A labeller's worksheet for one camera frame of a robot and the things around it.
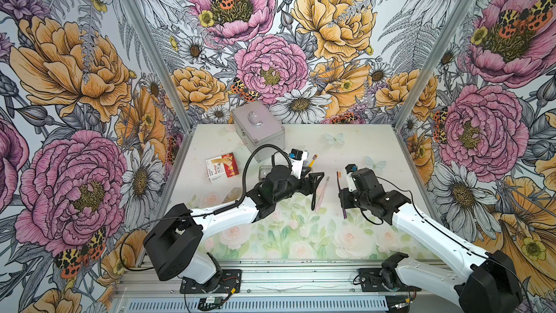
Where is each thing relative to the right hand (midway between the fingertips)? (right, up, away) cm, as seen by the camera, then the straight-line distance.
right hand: (341, 200), depth 83 cm
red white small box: (-50, +11, +17) cm, 54 cm away
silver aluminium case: (-34, +30, +19) cm, 49 cm away
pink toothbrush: (-5, -1, +14) cm, 15 cm away
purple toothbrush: (0, +9, +3) cm, 10 cm away
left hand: (-10, +9, -4) cm, 14 cm away
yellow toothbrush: (-9, +15, +6) cm, 18 cm away
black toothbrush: (-8, -1, +12) cm, 15 cm away
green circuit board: (-45, -29, -12) cm, 55 cm away
